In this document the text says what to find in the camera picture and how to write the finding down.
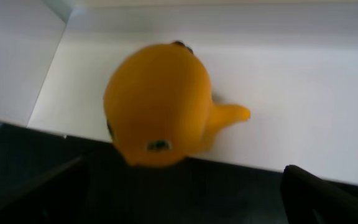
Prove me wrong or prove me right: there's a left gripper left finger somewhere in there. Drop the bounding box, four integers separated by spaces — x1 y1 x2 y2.
0 145 131 224

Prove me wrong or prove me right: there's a yellow rubber duck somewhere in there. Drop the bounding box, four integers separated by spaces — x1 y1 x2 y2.
103 40 251 169

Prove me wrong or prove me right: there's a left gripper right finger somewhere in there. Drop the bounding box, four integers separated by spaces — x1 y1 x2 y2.
280 164 358 224

